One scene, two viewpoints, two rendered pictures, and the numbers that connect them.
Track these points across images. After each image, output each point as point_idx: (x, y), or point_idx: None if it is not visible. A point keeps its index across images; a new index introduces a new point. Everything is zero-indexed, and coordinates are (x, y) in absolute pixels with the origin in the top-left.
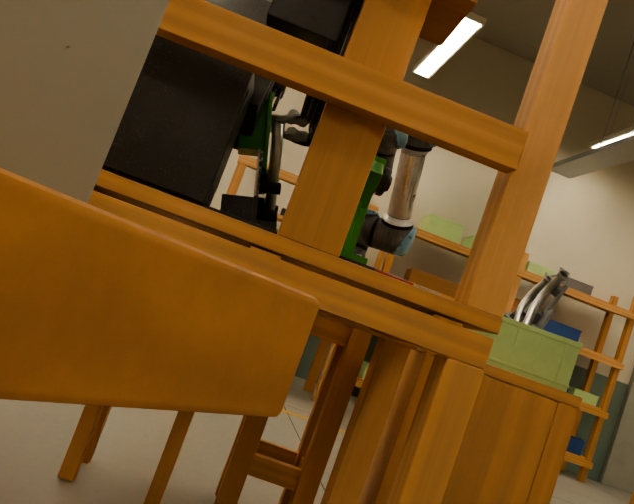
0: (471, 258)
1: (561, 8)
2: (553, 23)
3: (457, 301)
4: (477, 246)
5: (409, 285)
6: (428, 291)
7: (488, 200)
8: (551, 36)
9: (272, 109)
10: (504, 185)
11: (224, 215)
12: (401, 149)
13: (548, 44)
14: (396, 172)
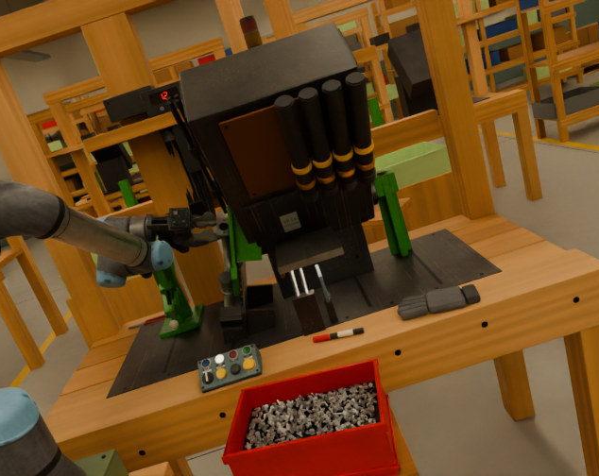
0: (106, 304)
1: (30, 133)
2: (32, 143)
3: (118, 329)
4: (104, 296)
5: (157, 313)
6: (145, 316)
7: (87, 269)
8: (40, 154)
9: (227, 212)
10: (91, 256)
11: (265, 278)
12: None
13: (42, 160)
14: None
